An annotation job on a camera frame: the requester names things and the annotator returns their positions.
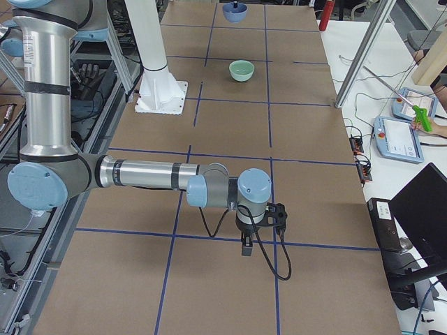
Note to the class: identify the near teach pendant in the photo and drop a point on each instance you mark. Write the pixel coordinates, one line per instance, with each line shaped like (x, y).
(395, 139)

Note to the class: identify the orange circuit board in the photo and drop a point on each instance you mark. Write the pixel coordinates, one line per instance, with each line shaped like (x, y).
(363, 169)
(356, 145)

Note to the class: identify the red bottle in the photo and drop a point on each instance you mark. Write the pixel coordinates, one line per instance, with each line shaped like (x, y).
(326, 14)

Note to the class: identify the aluminium frame post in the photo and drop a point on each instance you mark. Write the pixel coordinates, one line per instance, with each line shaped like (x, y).
(368, 41)

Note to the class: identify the wooden beam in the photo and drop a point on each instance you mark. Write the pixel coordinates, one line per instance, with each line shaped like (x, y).
(430, 63)

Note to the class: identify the green bowl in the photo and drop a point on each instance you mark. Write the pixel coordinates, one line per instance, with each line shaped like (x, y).
(241, 70)

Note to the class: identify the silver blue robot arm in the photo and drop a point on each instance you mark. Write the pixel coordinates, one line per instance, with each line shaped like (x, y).
(52, 171)

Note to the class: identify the teach pendant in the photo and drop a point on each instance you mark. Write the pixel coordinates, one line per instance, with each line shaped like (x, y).
(402, 110)
(395, 139)

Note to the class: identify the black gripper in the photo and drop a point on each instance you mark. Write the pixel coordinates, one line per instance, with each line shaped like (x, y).
(245, 229)

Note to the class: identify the blue bowl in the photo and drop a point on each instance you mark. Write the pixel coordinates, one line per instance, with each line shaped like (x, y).
(234, 15)

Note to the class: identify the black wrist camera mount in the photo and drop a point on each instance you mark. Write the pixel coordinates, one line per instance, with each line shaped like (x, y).
(275, 217)

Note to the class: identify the lower orange circuit board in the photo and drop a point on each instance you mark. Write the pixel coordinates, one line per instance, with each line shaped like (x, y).
(363, 169)

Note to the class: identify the far teach pendant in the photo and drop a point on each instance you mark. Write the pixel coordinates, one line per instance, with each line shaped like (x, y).
(402, 110)

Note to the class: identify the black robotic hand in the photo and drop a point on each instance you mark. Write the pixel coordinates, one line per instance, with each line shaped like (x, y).
(85, 81)

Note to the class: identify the grey office chair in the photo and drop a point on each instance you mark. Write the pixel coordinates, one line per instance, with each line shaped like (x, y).
(422, 39)

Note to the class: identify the green handled grabber tool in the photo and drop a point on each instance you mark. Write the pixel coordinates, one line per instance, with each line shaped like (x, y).
(421, 113)

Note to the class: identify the black monitor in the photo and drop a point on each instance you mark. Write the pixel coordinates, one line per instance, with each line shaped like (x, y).
(420, 210)

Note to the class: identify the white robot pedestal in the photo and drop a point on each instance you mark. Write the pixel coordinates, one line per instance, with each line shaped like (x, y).
(159, 91)

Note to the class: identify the black computer box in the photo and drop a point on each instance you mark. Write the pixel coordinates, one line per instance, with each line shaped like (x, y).
(383, 223)

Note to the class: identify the upper orange circuit board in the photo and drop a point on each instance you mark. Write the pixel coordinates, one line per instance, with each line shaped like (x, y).
(356, 145)

